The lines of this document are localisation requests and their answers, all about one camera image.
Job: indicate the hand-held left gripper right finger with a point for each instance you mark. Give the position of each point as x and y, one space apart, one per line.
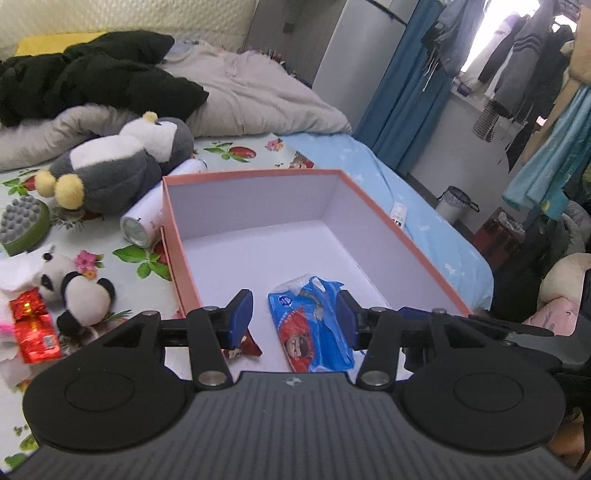
347 318

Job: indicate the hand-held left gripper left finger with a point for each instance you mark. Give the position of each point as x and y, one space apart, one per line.
241 316

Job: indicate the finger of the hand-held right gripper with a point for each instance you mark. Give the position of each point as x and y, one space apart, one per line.
508 325
418 312

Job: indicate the blue red wet wipes packet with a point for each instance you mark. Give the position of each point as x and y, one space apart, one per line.
300 334

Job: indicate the pink cardboard box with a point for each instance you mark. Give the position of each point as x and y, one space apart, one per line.
258 244

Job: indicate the panda plush toy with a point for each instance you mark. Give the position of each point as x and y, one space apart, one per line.
85 295

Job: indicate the white paper tissue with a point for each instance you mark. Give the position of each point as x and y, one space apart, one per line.
18 272

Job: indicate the red snack wrapper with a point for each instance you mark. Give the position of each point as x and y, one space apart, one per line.
250 348

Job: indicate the pink cloth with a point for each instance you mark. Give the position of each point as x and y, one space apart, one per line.
558 316

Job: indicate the cream plush cushion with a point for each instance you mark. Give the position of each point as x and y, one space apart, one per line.
565 277

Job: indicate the red bin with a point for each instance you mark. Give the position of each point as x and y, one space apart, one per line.
496 240

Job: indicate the white sheet tag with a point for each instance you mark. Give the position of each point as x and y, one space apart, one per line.
399 214

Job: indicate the light blue bedsheet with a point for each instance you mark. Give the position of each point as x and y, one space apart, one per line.
415 207

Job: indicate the white trash bin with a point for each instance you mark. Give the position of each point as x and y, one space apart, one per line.
455 207

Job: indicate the white cylindrical bottle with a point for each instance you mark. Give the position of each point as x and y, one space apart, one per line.
147 217

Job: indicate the floral fruit print bedsheet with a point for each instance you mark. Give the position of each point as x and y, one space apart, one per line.
106 240

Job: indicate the hanging teal garment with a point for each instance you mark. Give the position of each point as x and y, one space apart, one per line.
549 170

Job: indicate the grey white penguin plush toy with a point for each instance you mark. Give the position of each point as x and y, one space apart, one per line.
115 175

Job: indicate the shiny red packet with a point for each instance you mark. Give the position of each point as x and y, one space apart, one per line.
34 337

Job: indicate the grey quilt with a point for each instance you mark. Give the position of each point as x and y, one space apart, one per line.
258 97

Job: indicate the blue curtain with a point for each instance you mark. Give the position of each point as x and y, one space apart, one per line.
397 92

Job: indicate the green grey massage brush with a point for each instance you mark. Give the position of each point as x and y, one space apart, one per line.
27 230

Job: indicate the hanging black coat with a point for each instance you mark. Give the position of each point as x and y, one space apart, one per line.
545 92

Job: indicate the small pink item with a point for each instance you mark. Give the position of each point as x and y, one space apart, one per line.
4 330

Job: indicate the hanging grey striped sweater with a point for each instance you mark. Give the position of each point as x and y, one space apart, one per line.
517 69

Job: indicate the white cabinet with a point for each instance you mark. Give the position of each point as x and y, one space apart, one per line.
351 60

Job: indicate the black fleece garment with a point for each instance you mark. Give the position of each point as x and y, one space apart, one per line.
92 78

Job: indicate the hanging denim jacket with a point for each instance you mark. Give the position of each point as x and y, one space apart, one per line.
455 32

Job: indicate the cream quilted headboard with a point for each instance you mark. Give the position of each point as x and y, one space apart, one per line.
138 18

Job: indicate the yellow pillow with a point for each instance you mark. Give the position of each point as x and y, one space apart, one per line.
46 44

